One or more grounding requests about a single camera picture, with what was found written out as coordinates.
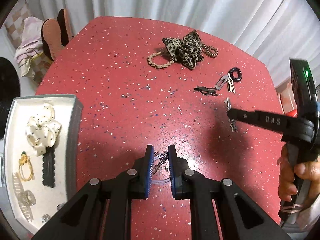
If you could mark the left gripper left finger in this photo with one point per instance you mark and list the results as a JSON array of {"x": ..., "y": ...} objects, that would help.
[{"x": 145, "y": 169}]

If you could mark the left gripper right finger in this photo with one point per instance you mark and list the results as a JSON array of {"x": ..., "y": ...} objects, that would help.
[{"x": 177, "y": 166}]

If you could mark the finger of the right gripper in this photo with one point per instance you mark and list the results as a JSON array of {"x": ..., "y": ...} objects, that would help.
[{"x": 247, "y": 117}]

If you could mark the silver ornate hair clip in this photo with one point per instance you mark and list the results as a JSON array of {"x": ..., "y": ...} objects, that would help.
[{"x": 231, "y": 120}]

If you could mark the black rectangular hair clip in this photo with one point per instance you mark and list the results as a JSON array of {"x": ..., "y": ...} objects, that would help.
[{"x": 48, "y": 167}]

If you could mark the white polka dot scrunchie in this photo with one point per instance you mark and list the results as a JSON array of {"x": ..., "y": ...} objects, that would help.
[{"x": 42, "y": 129}]

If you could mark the clear plastic hair claw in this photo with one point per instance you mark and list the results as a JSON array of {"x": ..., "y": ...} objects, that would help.
[{"x": 25, "y": 198}]

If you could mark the white jewelry tray box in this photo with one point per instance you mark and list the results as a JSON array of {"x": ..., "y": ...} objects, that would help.
[{"x": 68, "y": 113}]

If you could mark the cream small hair clip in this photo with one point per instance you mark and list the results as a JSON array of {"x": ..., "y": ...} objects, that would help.
[{"x": 230, "y": 82}]

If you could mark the grey snap hair clip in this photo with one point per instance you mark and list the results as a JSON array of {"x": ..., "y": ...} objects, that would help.
[{"x": 221, "y": 82}]

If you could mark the black bow hair clip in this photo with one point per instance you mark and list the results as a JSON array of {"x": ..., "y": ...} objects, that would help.
[{"x": 206, "y": 91}]

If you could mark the leopard print scrunchie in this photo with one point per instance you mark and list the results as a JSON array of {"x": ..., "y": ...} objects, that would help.
[{"x": 187, "y": 51}]

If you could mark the white curtain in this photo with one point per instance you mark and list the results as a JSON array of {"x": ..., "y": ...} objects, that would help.
[{"x": 272, "y": 31}]

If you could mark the white washing machine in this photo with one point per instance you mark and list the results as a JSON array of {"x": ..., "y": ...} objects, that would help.
[{"x": 12, "y": 84}]

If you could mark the pink white cloth pile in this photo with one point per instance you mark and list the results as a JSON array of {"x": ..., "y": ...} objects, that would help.
[{"x": 30, "y": 52}]

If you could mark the pink soled slipper front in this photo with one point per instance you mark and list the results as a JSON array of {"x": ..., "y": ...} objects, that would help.
[{"x": 51, "y": 39}]

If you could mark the pink soled slipper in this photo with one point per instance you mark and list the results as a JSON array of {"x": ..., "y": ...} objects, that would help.
[
  {"x": 51, "y": 39},
  {"x": 65, "y": 26}
]

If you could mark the pink soled slipper back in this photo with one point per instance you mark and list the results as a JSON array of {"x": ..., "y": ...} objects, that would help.
[{"x": 65, "y": 26}]

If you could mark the checkered pink bag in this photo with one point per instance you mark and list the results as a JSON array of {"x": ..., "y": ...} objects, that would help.
[{"x": 14, "y": 24}]

